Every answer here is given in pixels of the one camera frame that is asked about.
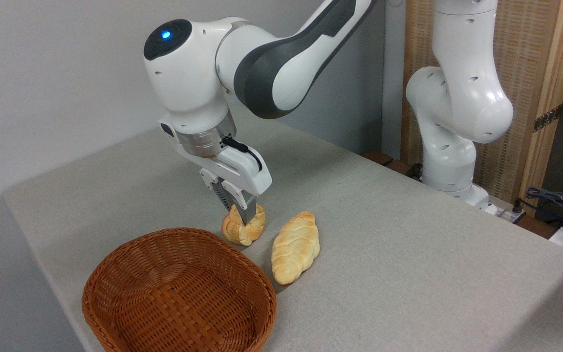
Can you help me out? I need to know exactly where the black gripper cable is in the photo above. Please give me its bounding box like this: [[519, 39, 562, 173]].
[[221, 135, 264, 172]]

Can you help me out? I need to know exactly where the wooden woven screen panel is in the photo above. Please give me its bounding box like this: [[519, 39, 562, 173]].
[[401, 0, 563, 217]]

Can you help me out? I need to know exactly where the small round croissant bread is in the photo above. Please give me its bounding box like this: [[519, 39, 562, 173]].
[[221, 203, 266, 246]]

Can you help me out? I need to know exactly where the metal screen hinge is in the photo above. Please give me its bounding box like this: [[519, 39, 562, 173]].
[[533, 104, 563, 133]]

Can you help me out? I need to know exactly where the brown wooden block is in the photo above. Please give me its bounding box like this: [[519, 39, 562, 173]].
[[362, 150, 394, 167], [386, 160, 415, 177]]

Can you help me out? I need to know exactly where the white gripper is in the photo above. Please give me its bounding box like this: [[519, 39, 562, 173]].
[[158, 117, 273, 227]]

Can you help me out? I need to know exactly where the long twisted bread roll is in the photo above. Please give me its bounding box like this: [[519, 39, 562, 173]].
[[270, 211, 321, 286]]

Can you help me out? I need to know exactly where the brown wicker basket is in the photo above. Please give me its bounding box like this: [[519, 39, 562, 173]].
[[82, 227, 278, 352]]

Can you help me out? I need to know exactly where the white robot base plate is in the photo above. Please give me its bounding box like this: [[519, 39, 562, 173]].
[[487, 195, 526, 223]]

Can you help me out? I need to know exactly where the grey tablecloth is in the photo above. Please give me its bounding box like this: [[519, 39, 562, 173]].
[[2, 113, 563, 352]]

